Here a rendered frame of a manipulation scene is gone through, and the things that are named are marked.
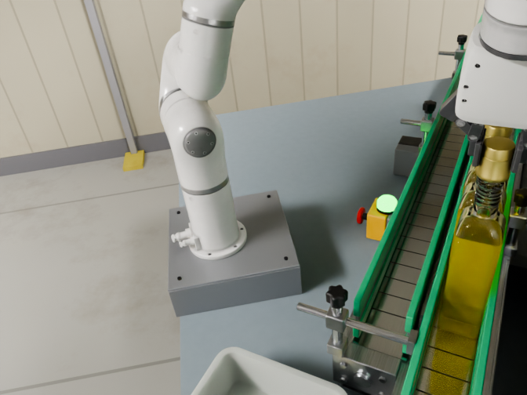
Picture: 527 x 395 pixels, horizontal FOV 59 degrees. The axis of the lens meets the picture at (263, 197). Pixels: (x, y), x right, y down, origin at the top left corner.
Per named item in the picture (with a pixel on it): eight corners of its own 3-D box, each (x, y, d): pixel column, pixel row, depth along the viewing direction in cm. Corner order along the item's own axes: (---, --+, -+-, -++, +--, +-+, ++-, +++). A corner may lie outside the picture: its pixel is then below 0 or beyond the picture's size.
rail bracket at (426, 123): (427, 159, 110) (434, 106, 102) (396, 154, 113) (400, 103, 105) (431, 150, 113) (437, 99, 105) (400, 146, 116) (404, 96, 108)
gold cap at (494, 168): (507, 185, 54) (515, 153, 52) (474, 179, 56) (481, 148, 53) (510, 169, 57) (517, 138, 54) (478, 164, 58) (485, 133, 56)
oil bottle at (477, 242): (477, 341, 69) (506, 230, 57) (437, 329, 71) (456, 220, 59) (481, 313, 73) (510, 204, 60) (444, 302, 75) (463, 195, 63)
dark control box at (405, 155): (422, 181, 124) (426, 154, 119) (392, 175, 128) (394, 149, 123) (429, 164, 130) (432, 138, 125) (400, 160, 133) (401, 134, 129)
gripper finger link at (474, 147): (490, 107, 52) (482, 150, 58) (459, 104, 54) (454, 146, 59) (485, 127, 51) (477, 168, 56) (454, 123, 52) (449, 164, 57)
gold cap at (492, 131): (505, 158, 65) (511, 130, 62) (477, 154, 66) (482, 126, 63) (507, 146, 67) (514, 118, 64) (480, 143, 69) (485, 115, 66)
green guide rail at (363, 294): (358, 338, 71) (359, 302, 66) (352, 336, 71) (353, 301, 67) (492, 9, 192) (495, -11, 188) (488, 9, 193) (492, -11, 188)
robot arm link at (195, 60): (184, 23, 70) (165, 0, 83) (169, 164, 82) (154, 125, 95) (244, 30, 74) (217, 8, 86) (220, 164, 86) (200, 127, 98)
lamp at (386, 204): (394, 216, 102) (394, 205, 101) (373, 212, 104) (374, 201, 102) (399, 204, 105) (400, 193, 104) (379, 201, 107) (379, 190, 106)
